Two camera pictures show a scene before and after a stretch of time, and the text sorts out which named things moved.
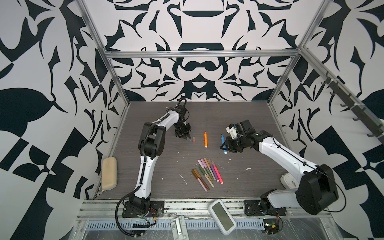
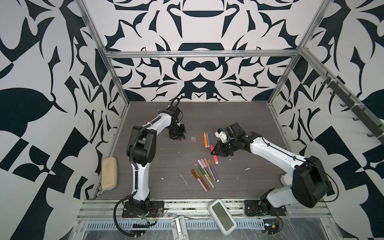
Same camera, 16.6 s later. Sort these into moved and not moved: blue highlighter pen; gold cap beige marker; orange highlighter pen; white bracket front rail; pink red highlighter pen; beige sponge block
Moved: blue highlighter pen; pink red highlighter pen
Not moved: orange highlighter pen; white bracket front rail; gold cap beige marker; beige sponge block
